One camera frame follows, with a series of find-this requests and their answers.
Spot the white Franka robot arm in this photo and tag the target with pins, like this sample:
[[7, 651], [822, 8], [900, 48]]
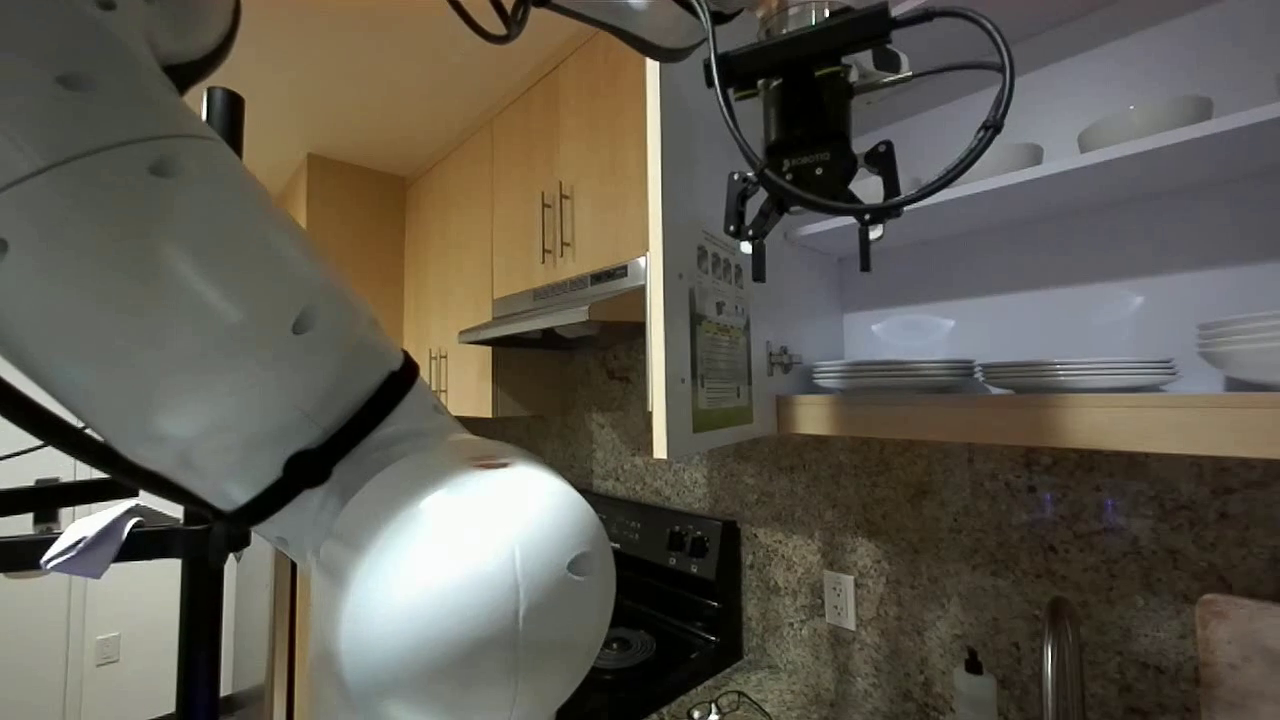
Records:
[[201, 294]]

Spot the tall stack of white dishes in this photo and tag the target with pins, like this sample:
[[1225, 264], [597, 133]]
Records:
[[1244, 353]]

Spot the white wall outlet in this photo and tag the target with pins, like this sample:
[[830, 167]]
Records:
[[843, 599]]

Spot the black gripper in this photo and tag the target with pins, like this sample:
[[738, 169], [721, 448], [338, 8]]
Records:
[[814, 124]]

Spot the white paper tag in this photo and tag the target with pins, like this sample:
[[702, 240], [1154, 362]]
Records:
[[90, 544]]

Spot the white switch plate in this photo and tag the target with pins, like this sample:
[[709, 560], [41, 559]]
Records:
[[110, 651]]

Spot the small white bowl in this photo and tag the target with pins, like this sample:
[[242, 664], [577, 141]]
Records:
[[1009, 161]]

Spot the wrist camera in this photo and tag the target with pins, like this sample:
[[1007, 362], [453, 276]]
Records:
[[884, 62]]

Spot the wooden cabinet door above hood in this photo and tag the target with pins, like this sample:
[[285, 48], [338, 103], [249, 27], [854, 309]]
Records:
[[519, 202], [604, 144]]

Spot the wooden corner cabinet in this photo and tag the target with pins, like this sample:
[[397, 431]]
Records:
[[463, 294]]

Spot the pale wooden cutting board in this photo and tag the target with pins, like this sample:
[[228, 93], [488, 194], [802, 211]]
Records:
[[1242, 660]]

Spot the steel kitchen faucet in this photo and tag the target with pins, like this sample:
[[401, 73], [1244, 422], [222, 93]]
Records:
[[1061, 664]]

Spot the steel range hood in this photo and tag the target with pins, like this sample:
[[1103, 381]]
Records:
[[561, 314]]

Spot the large white bowl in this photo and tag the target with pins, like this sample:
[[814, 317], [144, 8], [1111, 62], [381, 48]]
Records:
[[1144, 124]]

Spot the stack of white plates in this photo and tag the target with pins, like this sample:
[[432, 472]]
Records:
[[1082, 373], [892, 378]]

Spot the tall wooden pantry cabinet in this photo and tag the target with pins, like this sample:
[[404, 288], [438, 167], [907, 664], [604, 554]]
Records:
[[353, 240]]

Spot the white soap bottle black cap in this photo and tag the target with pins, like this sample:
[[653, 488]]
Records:
[[974, 688]]

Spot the black electric stove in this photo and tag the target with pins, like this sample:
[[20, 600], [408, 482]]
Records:
[[682, 600]]

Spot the green printed paper sheet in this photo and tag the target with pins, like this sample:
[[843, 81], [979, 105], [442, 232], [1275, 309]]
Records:
[[721, 362]]

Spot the wooden cabinet door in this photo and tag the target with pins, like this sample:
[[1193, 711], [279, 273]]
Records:
[[519, 202], [677, 332], [604, 144]]

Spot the white cabinet shelf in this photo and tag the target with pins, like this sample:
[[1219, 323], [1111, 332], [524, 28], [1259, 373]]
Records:
[[1064, 182]]

